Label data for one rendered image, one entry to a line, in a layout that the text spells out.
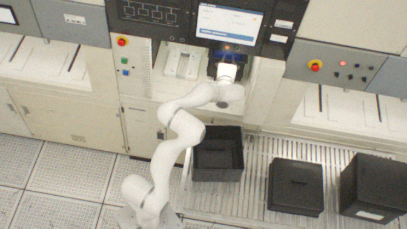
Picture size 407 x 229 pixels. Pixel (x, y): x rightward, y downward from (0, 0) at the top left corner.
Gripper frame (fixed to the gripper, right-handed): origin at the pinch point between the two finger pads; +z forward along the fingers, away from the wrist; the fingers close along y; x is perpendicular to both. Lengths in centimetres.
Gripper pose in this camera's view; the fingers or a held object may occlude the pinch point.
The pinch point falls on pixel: (228, 59)
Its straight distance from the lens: 218.6
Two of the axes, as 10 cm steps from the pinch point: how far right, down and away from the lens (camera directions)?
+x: 0.9, -5.4, -8.4
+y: 9.9, 1.6, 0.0
